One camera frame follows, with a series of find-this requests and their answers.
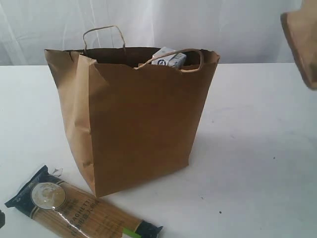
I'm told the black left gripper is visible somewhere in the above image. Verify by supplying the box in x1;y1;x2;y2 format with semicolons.
0;211;5;228

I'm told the white backdrop curtain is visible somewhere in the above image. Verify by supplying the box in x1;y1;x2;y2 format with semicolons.
0;0;302;65

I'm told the brown pouch with orange label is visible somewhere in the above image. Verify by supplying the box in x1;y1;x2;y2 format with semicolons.
280;0;317;91

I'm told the torn clear plastic scrap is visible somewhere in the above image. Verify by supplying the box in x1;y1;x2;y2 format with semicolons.
52;168;63;177

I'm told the spaghetti packet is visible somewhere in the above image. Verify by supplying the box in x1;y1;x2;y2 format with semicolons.
5;165;163;238

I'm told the small white milk carton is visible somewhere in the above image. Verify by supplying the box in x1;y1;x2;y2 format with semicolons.
151;47;186;69

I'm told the brown paper shopping bag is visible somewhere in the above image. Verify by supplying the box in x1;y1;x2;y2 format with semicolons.
44;24;220;198

